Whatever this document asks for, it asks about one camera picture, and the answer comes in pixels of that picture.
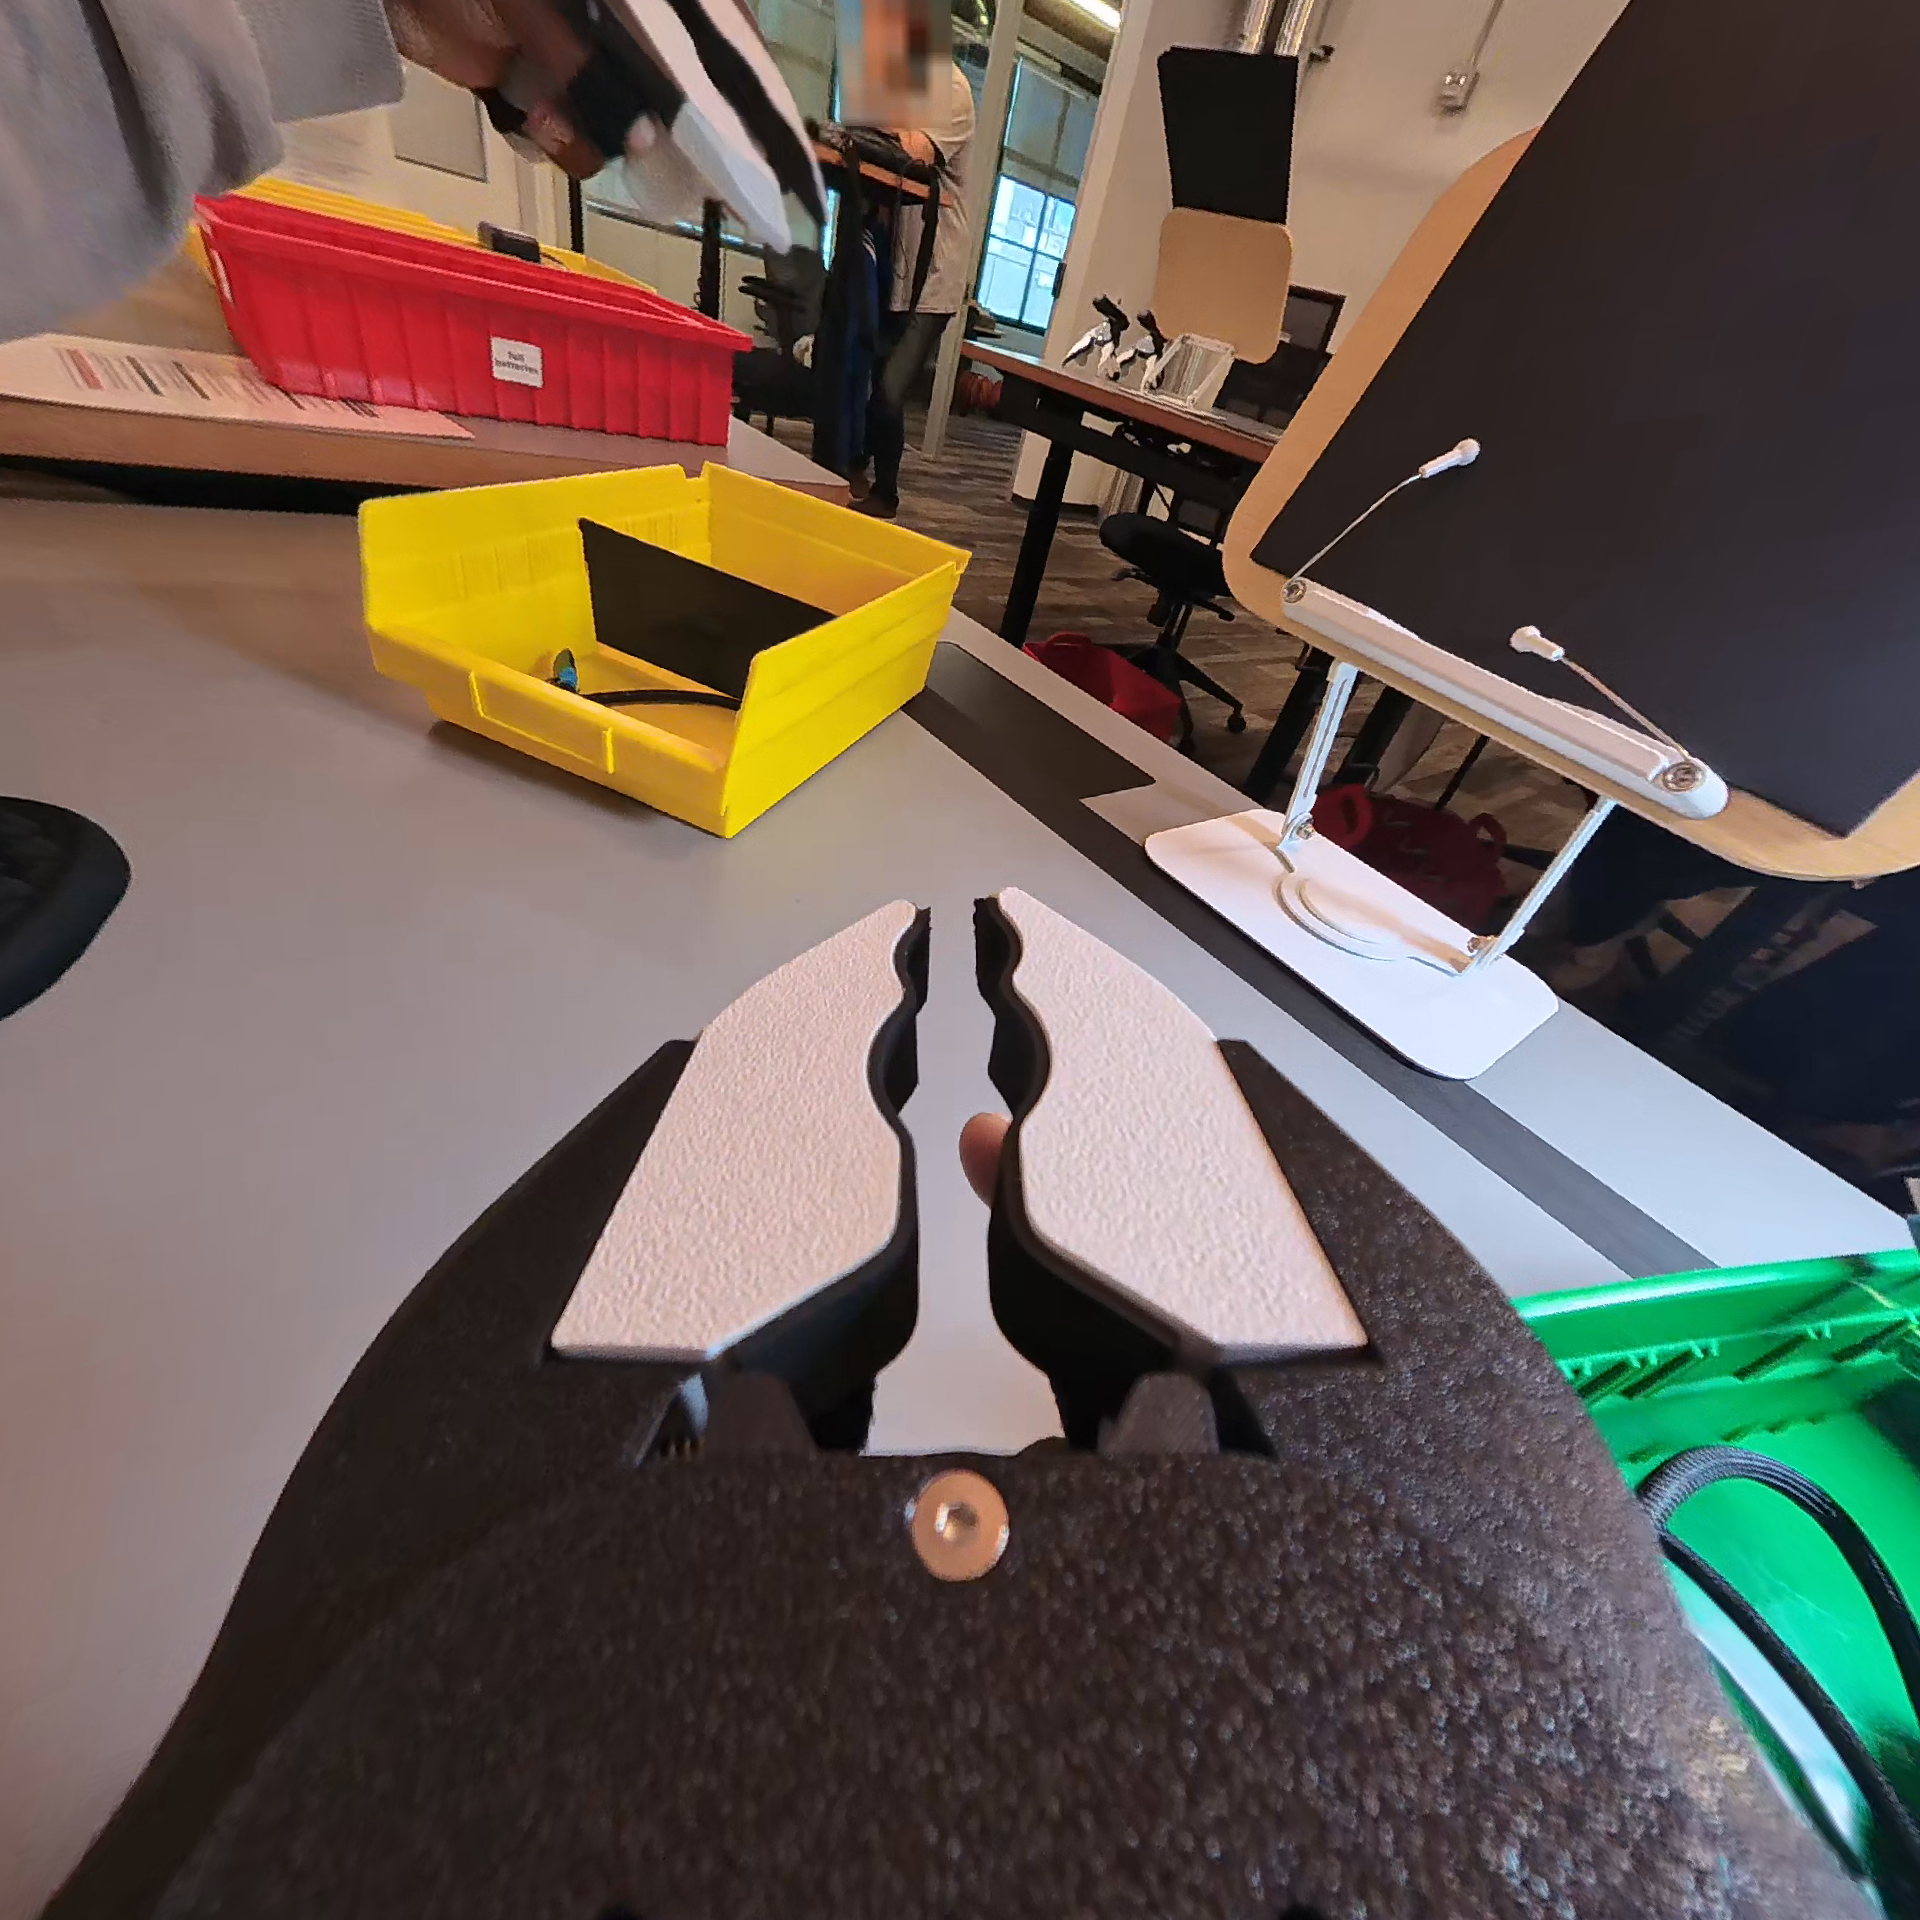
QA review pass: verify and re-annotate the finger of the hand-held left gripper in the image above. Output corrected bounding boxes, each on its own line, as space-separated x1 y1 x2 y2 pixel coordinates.
681 0 831 228
616 0 798 253

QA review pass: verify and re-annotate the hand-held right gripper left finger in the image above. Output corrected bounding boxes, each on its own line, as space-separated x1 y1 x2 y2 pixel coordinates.
549 898 935 1448

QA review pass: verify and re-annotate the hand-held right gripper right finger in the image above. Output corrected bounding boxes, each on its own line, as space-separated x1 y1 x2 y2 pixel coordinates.
972 883 1372 1451

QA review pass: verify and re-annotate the yellow plastic bin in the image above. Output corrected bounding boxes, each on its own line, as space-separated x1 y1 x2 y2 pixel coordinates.
358 462 975 839

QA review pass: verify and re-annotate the green plastic bin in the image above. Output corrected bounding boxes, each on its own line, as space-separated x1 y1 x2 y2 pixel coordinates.
1513 1250 1920 1920

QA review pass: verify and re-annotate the black blue-flecked hdmi cable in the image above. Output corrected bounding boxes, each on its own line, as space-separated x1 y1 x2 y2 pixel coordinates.
1631 1444 1920 1920

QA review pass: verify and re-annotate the person's left forearm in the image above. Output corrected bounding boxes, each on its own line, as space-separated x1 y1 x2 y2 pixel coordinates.
0 0 408 347

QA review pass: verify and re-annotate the person's left hand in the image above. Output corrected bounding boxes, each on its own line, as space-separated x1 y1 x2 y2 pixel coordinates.
398 0 602 170

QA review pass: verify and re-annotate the black office chair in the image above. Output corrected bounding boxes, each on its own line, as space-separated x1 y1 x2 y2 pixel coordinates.
732 247 843 437
1101 514 1250 737

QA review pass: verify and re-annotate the yellow plastic tray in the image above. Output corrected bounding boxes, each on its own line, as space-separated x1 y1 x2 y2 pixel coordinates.
193 171 662 293

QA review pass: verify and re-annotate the white laptop stand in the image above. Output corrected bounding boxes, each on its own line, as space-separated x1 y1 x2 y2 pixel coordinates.
1145 439 1730 1083

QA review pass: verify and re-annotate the grey wood-edged table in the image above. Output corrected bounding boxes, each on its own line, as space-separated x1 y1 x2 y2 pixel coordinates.
0 332 853 516

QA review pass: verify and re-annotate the red plastic bin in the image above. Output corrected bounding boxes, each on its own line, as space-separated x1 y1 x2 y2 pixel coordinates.
193 191 756 449

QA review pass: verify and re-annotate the black divider card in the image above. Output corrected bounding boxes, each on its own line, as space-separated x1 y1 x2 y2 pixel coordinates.
577 519 839 702

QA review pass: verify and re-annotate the red bag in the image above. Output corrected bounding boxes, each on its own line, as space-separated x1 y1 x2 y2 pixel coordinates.
1026 631 1191 747
1310 780 1513 935

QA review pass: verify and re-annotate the wooden desk with black legs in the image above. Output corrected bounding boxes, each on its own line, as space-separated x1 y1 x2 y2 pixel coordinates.
960 338 1293 650

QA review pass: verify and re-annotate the white barcode paper sheet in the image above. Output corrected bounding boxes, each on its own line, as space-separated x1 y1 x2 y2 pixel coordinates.
53 339 477 441

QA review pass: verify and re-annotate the black mesh pad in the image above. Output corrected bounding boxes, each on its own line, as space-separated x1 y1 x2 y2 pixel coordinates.
0 795 134 1023

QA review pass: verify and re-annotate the thin black cable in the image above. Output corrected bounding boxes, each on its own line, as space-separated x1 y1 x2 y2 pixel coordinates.
541 645 749 715

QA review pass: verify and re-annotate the metal wall conduit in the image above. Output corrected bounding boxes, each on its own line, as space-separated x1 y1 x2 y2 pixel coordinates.
1433 0 1511 114

